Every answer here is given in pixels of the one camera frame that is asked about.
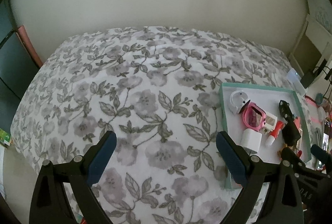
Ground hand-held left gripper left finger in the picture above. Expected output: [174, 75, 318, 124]
[29, 131, 117, 224]

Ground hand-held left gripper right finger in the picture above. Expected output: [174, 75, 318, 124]
[216, 131, 304, 224]

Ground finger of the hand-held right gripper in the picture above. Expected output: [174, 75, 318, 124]
[311, 144, 332, 165]
[281, 147, 306, 169]

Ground black small box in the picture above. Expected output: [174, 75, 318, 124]
[281, 121, 301, 148]

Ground white charger plug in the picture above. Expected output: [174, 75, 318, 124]
[241, 129, 263, 154]

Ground red glue bottle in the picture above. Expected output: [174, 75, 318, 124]
[266, 121, 284, 146]

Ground pink smartwatch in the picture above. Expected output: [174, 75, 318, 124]
[242, 102, 266, 132]

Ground white plastic frame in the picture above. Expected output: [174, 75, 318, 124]
[261, 112, 278, 135]

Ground white smartwatch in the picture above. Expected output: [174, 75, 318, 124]
[229, 90, 251, 114]

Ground teal shallow box tray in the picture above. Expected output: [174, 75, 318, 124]
[218, 82, 312, 189]

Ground smartphone with lit screen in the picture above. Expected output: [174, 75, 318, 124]
[320, 120, 332, 152]

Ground pile of colourful toys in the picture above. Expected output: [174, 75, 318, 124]
[318, 99, 332, 123]

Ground black power adapter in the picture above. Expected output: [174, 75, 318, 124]
[300, 70, 318, 88]

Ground white device with light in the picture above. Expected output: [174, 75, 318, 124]
[287, 68, 307, 96]

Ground black plug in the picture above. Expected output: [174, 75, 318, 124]
[315, 58, 328, 75]

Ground grey floral blanket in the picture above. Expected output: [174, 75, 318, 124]
[10, 26, 315, 224]

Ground green packet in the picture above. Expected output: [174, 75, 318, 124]
[0, 129, 12, 148]

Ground white shelf unit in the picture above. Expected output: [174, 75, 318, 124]
[289, 0, 332, 76]

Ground dark cabinet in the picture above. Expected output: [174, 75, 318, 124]
[0, 0, 39, 110]

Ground reddish wooden bed frame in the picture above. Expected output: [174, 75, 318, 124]
[16, 25, 43, 69]

